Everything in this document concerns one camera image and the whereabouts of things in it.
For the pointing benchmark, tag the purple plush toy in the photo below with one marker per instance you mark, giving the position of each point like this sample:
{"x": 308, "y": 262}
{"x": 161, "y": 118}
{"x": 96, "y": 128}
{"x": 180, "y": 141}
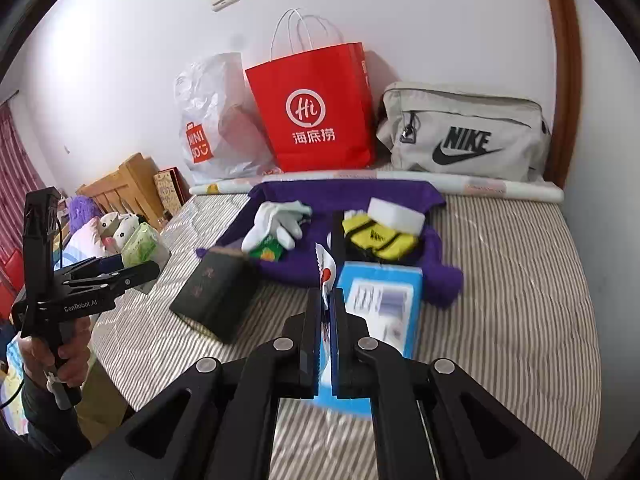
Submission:
{"x": 82, "y": 212}

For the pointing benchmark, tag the striped grey mattress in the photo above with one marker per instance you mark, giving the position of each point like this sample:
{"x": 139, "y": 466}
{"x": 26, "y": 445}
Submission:
{"x": 500, "y": 285}

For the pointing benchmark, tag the red paper bag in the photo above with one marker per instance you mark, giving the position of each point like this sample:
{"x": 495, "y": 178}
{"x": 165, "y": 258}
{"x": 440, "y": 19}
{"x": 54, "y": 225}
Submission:
{"x": 345, "y": 85}

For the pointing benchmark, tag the green tissue pack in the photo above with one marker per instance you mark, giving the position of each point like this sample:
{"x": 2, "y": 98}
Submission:
{"x": 142, "y": 245}

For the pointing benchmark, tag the blue tissue pack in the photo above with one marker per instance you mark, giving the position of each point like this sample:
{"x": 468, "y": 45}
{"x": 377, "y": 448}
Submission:
{"x": 395, "y": 310}

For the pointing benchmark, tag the brown patterned box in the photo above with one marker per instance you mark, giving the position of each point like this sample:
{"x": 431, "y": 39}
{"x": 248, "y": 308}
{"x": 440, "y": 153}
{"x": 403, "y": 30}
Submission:
{"x": 167, "y": 192}

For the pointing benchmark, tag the white red snack packet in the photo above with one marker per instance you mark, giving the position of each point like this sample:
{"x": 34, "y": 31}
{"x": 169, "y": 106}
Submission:
{"x": 327, "y": 270}

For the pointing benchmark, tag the black tin box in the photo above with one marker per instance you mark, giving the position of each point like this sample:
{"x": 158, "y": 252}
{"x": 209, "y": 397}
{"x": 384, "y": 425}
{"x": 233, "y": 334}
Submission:
{"x": 215, "y": 295}

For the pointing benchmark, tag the green orange packet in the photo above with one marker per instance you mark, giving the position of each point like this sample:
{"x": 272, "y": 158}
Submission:
{"x": 267, "y": 252}

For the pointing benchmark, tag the red striped curtain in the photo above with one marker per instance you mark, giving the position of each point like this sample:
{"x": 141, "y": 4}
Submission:
{"x": 15, "y": 170}

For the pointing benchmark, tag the wooden headboard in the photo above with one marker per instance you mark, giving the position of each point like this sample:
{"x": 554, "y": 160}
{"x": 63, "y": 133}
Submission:
{"x": 130, "y": 180}

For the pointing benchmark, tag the white glove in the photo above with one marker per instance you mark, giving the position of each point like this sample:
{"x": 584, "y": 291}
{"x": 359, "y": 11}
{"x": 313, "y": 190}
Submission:
{"x": 280, "y": 211}
{"x": 260, "y": 235}

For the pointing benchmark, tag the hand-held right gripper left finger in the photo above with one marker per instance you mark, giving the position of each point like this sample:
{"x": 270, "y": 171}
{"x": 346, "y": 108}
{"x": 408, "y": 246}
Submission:
{"x": 310, "y": 355}

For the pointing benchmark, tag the white sponge block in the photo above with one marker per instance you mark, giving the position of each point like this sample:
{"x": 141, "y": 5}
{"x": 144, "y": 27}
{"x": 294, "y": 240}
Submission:
{"x": 395, "y": 212}

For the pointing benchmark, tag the white plastic shopping bag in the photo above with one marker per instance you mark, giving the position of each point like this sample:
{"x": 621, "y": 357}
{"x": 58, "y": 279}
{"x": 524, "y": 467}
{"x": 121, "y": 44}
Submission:
{"x": 210, "y": 90}

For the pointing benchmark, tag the purple fabric storage box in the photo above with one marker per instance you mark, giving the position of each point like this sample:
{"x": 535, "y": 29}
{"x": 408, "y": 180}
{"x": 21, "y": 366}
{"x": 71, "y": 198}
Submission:
{"x": 300, "y": 262}

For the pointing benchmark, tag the grey waist bag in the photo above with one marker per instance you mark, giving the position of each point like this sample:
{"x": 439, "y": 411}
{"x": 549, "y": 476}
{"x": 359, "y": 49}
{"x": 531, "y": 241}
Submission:
{"x": 475, "y": 110}

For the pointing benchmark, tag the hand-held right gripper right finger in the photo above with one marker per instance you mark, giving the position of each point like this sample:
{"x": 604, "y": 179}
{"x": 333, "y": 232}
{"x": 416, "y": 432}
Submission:
{"x": 345, "y": 355}

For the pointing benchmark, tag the brown wooden door frame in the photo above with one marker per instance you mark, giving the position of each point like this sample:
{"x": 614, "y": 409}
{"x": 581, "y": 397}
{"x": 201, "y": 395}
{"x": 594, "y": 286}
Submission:
{"x": 567, "y": 60}

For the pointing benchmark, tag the person's left hand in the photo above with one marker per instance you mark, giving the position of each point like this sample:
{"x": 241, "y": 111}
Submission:
{"x": 80, "y": 350}

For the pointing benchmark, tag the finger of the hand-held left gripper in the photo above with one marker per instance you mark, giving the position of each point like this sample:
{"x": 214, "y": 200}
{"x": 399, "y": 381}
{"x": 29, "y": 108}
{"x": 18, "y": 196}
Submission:
{"x": 130, "y": 277}
{"x": 87, "y": 267}

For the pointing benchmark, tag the rolled white paper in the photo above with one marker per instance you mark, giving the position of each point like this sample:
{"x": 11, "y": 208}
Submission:
{"x": 500, "y": 189}

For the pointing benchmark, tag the person's left forearm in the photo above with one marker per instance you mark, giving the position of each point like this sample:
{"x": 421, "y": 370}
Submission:
{"x": 45, "y": 425}

